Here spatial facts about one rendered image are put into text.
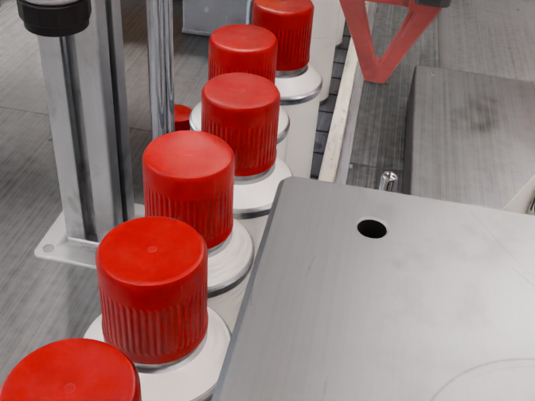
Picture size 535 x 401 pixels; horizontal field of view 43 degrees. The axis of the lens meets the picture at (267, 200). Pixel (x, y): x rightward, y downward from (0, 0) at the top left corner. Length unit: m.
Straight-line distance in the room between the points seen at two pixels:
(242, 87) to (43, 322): 0.30
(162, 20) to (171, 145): 0.23
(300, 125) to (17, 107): 0.47
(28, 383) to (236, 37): 0.21
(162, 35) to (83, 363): 0.31
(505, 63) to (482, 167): 0.36
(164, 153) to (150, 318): 0.07
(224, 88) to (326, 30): 0.38
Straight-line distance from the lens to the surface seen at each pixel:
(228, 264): 0.26
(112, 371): 0.17
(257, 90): 0.29
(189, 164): 0.24
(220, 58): 0.32
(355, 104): 0.72
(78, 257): 0.58
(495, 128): 0.72
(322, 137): 0.65
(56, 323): 0.54
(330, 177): 0.53
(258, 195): 0.29
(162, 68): 0.46
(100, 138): 0.52
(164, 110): 0.48
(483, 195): 0.62
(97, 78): 0.49
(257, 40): 0.33
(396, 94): 0.85
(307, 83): 0.38
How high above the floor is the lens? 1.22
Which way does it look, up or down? 37 degrees down
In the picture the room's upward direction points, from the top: 5 degrees clockwise
